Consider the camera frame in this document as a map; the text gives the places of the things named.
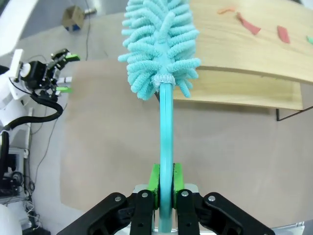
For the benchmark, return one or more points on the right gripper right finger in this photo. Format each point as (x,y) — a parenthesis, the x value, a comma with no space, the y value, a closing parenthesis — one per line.
(210,215)

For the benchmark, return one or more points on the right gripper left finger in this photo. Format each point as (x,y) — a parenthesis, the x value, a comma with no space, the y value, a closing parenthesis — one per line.
(117,213)

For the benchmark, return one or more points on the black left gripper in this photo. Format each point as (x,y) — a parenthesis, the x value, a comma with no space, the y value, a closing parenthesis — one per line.
(36,76)

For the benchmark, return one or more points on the teal microfibre duster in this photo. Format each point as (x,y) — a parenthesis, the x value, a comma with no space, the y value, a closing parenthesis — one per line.
(159,49)

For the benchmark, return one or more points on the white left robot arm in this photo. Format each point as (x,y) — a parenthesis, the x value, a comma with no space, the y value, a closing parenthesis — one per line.
(7,107)

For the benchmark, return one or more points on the cardboard box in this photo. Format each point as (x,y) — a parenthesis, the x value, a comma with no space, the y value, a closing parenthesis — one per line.
(73,17)

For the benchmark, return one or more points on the pink paper strip scrap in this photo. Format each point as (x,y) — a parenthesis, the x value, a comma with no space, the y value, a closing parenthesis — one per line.
(226,10)

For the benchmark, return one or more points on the long red paper scrap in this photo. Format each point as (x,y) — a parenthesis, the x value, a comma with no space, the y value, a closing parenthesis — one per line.
(248,24)

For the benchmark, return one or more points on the green paper scrap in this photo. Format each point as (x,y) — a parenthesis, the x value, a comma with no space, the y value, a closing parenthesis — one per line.
(310,39)

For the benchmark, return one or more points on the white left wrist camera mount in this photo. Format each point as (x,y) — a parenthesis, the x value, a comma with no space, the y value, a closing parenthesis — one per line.
(17,61)

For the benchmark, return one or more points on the two-tier wooden shelf black frame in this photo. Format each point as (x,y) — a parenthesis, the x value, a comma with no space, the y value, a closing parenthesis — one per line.
(232,49)

